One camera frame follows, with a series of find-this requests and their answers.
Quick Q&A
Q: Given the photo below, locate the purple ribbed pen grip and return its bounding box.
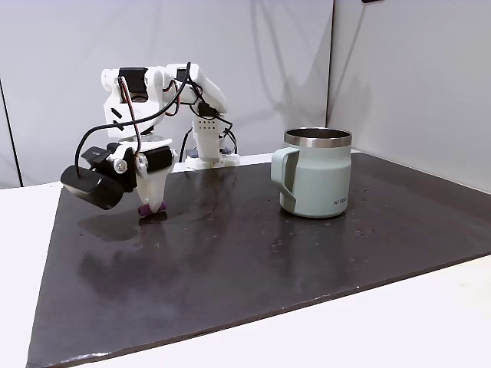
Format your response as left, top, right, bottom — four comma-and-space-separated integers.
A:
137, 200, 169, 217

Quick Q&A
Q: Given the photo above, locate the black table mat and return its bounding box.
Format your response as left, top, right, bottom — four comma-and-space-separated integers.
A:
25, 150, 491, 368

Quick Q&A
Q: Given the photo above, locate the pale green steel mug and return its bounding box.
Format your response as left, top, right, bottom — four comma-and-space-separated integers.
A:
269, 126, 354, 220

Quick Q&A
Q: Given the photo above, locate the black camera box with mount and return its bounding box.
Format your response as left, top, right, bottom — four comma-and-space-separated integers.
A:
60, 142, 138, 211

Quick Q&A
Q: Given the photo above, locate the black camera cable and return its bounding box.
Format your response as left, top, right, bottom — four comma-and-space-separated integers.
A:
74, 61, 193, 179

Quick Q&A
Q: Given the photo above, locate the black power cable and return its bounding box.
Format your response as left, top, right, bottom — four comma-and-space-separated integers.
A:
219, 117, 239, 155

